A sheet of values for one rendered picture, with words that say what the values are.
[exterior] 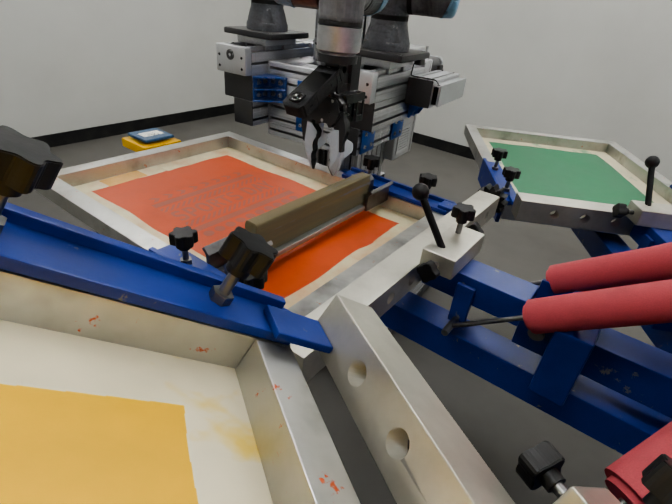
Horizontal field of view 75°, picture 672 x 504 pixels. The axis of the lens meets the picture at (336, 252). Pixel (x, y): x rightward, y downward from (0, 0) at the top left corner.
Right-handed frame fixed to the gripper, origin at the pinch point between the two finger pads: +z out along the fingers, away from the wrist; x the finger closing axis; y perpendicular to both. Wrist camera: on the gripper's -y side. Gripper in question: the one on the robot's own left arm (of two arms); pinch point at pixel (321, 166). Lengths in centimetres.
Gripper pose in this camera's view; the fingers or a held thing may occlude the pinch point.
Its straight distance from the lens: 85.8
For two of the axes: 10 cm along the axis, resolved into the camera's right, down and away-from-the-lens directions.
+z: -0.9, 8.6, 5.1
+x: -8.0, -3.7, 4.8
